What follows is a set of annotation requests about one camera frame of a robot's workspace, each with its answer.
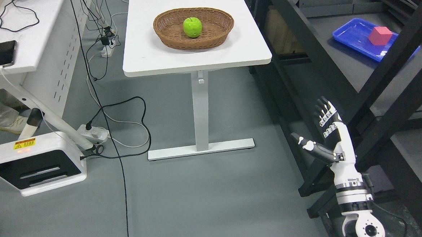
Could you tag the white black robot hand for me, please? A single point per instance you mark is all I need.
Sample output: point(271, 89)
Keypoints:
point(338, 152)

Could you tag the green apple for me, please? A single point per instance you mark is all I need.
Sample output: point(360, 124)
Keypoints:
point(192, 27)

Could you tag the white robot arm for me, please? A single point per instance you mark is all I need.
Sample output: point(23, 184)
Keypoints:
point(355, 200)

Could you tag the black metal shelf rack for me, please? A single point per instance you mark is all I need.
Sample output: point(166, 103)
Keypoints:
point(379, 101)

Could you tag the blue plastic tray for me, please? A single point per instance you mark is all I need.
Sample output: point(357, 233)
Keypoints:
point(354, 34)

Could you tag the red cube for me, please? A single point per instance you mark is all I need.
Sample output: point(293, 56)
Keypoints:
point(380, 35)

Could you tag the white table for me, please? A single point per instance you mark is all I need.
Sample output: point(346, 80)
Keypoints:
point(146, 55)

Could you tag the brown wicker basket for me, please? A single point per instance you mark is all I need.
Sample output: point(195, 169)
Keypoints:
point(216, 25)

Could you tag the white power strip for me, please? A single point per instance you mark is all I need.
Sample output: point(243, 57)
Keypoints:
point(108, 49)
point(97, 135)

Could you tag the white black floor device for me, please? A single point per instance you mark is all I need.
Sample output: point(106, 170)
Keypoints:
point(34, 164)

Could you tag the white side desk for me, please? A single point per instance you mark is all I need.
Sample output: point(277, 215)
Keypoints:
point(48, 36)

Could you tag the white shoe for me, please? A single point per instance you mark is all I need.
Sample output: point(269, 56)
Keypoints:
point(16, 127)

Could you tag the black smartphone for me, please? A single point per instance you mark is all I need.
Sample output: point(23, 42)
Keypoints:
point(8, 53)

